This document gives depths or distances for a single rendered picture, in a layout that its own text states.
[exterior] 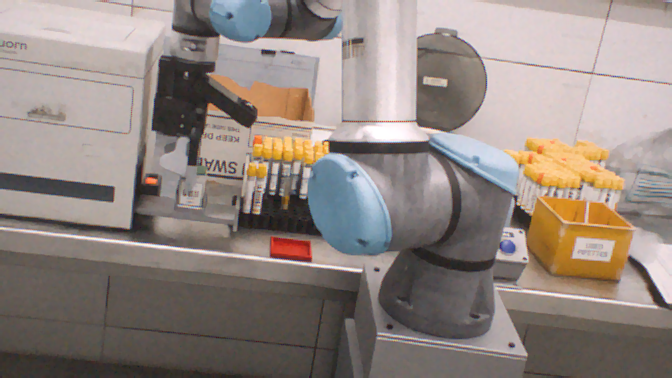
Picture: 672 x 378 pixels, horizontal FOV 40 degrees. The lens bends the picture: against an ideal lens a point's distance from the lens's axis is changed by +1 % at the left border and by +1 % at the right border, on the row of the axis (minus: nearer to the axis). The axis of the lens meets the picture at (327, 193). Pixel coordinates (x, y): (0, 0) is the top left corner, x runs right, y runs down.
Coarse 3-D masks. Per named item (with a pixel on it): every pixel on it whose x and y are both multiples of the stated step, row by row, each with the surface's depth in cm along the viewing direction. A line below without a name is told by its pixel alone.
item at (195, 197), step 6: (180, 180) 146; (198, 180) 146; (204, 180) 147; (180, 186) 146; (198, 186) 147; (204, 186) 148; (180, 192) 147; (192, 192) 147; (198, 192) 147; (180, 198) 147; (186, 198) 147; (192, 198) 147; (198, 198) 147; (186, 204) 147; (192, 204) 148; (198, 204) 148
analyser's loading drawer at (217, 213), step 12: (144, 204) 148; (156, 204) 149; (168, 204) 150; (180, 204) 147; (204, 204) 147; (216, 204) 153; (228, 204) 154; (168, 216) 147; (180, 216) 147; (192, 216) 147; (204, 216) 147; (216, 216) 148; (228, 216) 149
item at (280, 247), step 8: (272, 240) 150; (280, 240) 152; (288, 240) 152; (296, 240) 152; (272, 248) 147; (280, 248) 149; (288, 248) 150; (296, 248) 150; (304, 248) 151; (272, 256) 146; (280, 256) 146; (288, 256) 146; (296, 256) 146; (304, 256) 146
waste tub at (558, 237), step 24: (552, 216) 159; (576, 216) 169; (600, 216) 169; (528, 240) 168; (552, 240) 158; (576, 240) 156; (600, 240) 156; (624, 240) 157; (552, 264) 157; (576, 264) 158; (600, 264) 158; (624, 264) 159
